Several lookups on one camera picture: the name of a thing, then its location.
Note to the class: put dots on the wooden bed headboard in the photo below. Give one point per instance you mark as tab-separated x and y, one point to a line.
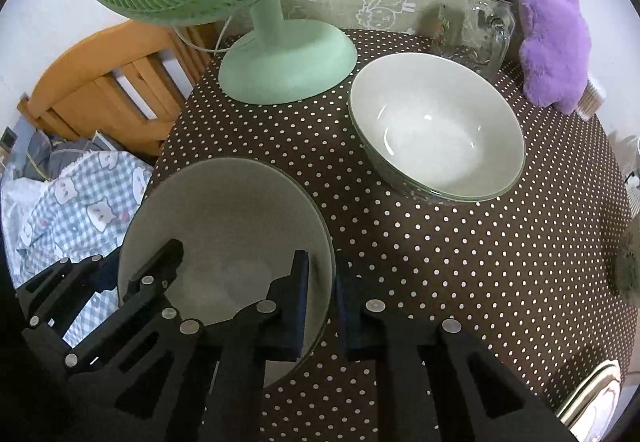
100	87

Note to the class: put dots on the blue checked blanket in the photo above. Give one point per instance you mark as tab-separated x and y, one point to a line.
65	212

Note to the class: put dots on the green desk fan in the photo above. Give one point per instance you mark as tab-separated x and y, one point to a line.
280	72

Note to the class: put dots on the purple plush toy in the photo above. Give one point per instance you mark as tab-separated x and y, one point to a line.
550	47

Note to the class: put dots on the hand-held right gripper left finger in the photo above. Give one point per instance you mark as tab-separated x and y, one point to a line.
295	307

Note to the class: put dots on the brown polka dot tablecloth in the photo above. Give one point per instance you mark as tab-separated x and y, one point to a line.
400	247

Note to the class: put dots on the wall socket panel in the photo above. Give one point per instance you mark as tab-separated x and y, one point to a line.
7	138

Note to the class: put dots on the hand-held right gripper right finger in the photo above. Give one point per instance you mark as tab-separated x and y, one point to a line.
360	317

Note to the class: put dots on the white fan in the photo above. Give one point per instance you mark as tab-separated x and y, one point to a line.
632	172

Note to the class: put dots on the grey-green ceramic bowl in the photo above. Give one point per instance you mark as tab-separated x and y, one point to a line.
627	267
220	222
435	132

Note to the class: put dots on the glass jar with red lid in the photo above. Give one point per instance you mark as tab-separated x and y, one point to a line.
475	22

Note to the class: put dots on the grey bedding cloth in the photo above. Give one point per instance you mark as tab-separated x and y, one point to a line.
55	152

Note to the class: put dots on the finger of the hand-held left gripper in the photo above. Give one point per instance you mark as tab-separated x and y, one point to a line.
152	272
102	274

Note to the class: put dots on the toothpick holder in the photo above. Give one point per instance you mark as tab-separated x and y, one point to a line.
592	97

